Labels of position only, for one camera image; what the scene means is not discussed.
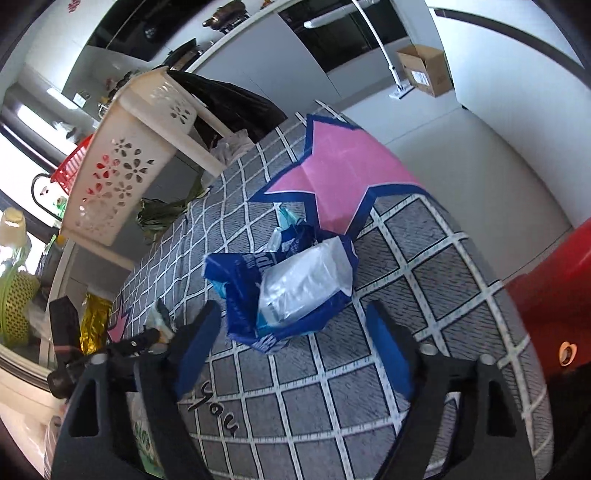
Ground black built-in oven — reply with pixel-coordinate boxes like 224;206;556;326
277;0;409;75

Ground cream cut-out storage rack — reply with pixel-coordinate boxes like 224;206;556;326
60;66;236;273

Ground red plastic basket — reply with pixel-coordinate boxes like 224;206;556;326
50;134;100;195

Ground dark cooking pot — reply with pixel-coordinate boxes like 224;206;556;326
203;0;250;31

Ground grey checked star tablecloth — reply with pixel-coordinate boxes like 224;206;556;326
106;104;555;480

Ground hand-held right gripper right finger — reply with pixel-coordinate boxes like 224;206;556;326
369;300;541;480

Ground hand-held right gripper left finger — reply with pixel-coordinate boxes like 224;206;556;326
51;300;222;480

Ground black range hood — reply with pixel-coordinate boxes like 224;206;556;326
85;0;195;63

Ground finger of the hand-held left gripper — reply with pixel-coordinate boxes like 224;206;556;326
104;323;178;358
48;296;80;365

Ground gold foil bag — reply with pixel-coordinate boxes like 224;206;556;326
81;295;114;354

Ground blue and white packaging bag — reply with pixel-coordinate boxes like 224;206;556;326
203;203;360;354

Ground cardboard box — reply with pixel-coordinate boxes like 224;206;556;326
396;44;453;97

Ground grey kitchen counter unit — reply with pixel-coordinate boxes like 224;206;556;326
185;0;416;125

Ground red plastic stool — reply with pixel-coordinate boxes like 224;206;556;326
503;217;591;384

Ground black kitchen faucet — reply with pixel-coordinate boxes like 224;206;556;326
31;173;61;217

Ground white refrigerator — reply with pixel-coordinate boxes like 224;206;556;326
425;0;591;116

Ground yellow plastic container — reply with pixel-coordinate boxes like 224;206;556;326
0;208;26;245

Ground white mop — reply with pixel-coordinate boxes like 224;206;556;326
351;0;414;100

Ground black plastic bag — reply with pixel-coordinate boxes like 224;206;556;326
168;69;287;144

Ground green plastic colander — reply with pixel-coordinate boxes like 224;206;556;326
0;270;42;347

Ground green leafy vegetables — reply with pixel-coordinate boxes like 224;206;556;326
136;185;204;241

